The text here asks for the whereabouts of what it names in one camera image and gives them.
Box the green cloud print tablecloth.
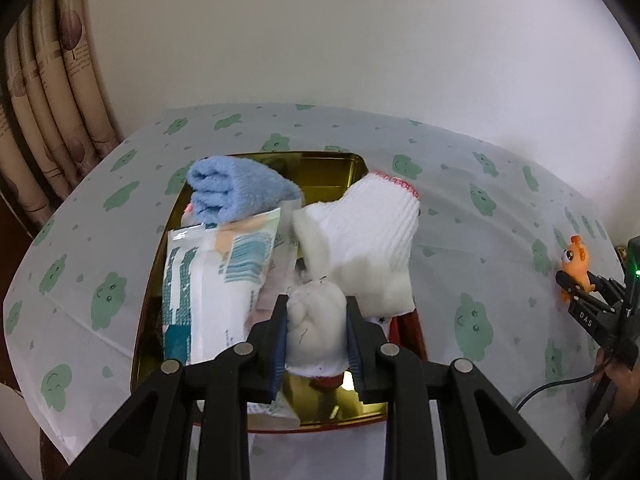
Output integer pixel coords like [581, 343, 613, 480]
[2, 103, 626, 480]

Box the beige patterned curtain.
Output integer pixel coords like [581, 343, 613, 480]
[0, 0, 123, 241]

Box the black cable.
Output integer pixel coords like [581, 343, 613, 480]
[512, 377, 598, 411]

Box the person's right hand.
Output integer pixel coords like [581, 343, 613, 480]
[582, 350, 640, 431]

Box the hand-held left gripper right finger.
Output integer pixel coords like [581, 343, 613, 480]
[346, 296, 576, 480]

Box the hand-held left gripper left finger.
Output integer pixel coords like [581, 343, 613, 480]
[62, 294, 290, 480]

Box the red and gold tin box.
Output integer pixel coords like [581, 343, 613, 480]
[130, 150, 428, 433]

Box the orange toy figure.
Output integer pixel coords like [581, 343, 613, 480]
[557, 235, 593, 303]

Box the blue fluffy towel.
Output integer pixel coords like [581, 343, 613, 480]
[186, 156, 303, 223]

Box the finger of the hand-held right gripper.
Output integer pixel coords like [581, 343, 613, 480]
[570, 297, 621, 346]
[556, 270, 626, 306]

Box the white waffle knit sock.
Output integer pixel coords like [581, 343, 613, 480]
[291, 171, 421, 317]

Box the wet wipes packet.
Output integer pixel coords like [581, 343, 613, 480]
[162, 207, 283, 366]

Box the white pompom ball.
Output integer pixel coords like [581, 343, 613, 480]
[285, 280, 351, 378]

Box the white floral pad packet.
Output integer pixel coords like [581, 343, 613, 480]
[247, 232, 306, 331]

